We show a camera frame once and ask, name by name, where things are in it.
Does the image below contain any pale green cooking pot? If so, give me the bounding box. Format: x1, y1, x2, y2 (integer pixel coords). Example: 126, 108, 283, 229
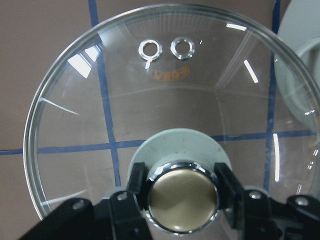
274, 0, 320, 133

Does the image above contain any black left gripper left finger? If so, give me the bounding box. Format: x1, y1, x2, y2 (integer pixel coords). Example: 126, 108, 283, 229
22, 162, 153, 240

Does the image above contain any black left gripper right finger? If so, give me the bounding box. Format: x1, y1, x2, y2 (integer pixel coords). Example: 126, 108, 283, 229
214, 162, 320, 240

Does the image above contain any glass pot lid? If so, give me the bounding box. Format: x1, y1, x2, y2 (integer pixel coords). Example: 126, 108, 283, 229
23, 4, 320, 240

